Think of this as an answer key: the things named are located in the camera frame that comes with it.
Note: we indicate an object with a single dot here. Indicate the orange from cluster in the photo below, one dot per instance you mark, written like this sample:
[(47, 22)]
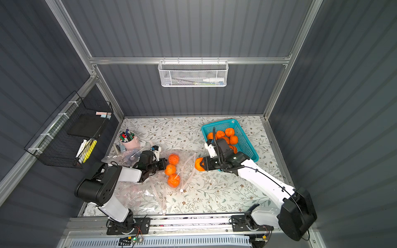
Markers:
[(234, 149)]

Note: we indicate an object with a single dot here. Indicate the teal plastic basket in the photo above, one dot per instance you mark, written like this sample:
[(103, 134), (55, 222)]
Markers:
[(244, 145)]

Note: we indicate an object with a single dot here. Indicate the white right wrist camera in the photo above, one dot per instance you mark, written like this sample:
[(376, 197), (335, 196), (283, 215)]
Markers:
[(210, 148)]

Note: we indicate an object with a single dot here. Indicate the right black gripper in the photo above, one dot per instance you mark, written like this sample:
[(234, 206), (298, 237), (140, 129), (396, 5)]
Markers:
[(208, 163)]

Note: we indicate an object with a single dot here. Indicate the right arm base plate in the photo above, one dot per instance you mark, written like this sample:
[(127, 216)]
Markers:
[(240, 223)]

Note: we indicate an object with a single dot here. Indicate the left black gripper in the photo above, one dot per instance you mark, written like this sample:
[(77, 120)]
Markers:
[(159, 166)]

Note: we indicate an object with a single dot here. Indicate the clear pink-dotted zip-top bag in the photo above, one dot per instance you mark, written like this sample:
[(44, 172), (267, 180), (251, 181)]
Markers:
[(141, 198)]

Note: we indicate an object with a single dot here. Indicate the black wire wall basket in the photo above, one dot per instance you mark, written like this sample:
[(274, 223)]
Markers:
[(62, 142)]

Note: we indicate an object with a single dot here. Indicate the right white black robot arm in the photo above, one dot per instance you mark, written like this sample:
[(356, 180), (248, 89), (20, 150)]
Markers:
[(294, 211)]

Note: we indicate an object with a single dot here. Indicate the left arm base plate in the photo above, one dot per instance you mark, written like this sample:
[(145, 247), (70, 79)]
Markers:
[(137, 226)]

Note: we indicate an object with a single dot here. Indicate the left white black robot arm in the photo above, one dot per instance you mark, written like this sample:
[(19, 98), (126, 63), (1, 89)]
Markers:
[(98, 186)]

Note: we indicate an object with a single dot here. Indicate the pink pen cup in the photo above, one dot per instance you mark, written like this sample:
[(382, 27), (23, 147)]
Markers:
[(129, 140)]

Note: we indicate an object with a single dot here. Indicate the white wire wall basket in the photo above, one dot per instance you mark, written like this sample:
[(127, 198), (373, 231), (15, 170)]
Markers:
[(193, 75)]

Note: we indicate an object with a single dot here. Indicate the yellow marker in basket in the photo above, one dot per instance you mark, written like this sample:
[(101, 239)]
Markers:
[(87, 151)]

